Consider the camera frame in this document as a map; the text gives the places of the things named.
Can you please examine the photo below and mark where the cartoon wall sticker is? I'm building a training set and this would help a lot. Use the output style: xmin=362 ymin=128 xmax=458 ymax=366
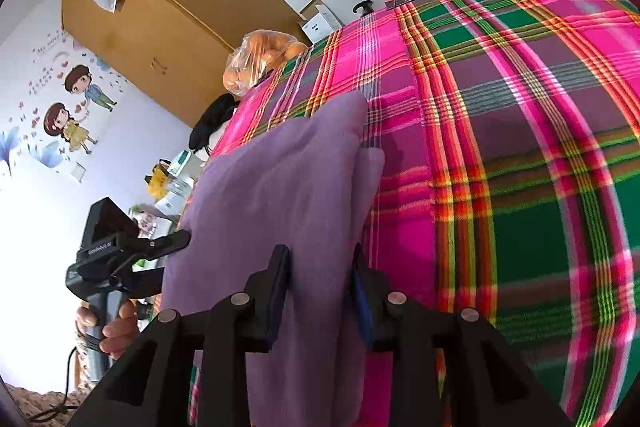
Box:
xmin=0 ymin=32 xmax=121 ymax=178

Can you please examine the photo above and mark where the yellow gift bag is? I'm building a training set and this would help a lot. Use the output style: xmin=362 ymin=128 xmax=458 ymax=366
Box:
xmin=145 ymin=162 xmax=173 ymax=200

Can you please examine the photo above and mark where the black knit cloth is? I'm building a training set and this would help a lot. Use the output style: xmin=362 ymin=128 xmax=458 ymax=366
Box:
xmin=189 ymin=94 xmax=238 ymax=152

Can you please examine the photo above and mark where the bag of oranges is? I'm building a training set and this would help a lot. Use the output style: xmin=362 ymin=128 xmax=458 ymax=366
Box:
xmin=222 ymin=29 xmax=308 ymax=98

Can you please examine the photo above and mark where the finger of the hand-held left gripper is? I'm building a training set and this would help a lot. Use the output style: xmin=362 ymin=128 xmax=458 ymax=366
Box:
xmin=120 ymin=264 xmax=166 ymax=303
xmin=122 ymin=229 xmax=192 ymax=260

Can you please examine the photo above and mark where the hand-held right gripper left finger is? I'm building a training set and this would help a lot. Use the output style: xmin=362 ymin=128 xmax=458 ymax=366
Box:
xmin=66 ymin=244 xmax=292 ymax=427

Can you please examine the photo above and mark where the wooden wardrobe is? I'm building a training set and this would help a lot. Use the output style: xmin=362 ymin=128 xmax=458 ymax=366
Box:
xmin=61 ymin=0 xmax=306 ymax=128

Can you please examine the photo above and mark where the pink green plaid cloth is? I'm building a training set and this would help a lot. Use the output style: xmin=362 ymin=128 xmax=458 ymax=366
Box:
xmin=187 ymin=0 xmax=640 ymax=427

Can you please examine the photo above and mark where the person's floral jacket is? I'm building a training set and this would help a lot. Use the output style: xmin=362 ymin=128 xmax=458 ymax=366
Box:
xmin=10 ymin=384 xmax=81 ymax=425

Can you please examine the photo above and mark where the purple knit garment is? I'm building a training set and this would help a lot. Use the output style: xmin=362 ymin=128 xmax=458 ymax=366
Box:
xmin=161 ymin=93 xmax=386 ymax=427

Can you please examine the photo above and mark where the colourful snack packet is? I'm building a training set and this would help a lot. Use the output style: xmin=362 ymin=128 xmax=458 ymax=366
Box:
xmin=129 ymin=202 xmax=168 ymax=238

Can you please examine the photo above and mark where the person's left hand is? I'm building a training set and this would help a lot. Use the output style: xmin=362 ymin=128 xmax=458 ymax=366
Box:
xmin=75 ymin=299 xmax=141 ymax=363

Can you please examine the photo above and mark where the white carton box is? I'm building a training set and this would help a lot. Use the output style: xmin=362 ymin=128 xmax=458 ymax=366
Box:
xmin=299 ymin=0 xmax=343 ymax=45

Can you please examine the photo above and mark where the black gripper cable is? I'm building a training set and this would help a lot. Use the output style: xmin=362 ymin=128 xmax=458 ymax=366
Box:
xmin=27 ymin=344 xmax=81 ymax=423

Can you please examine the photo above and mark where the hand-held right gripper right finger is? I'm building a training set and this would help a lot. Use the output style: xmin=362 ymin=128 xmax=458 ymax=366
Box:
xmin=349 ymin=244 xmax=573 ymax=427

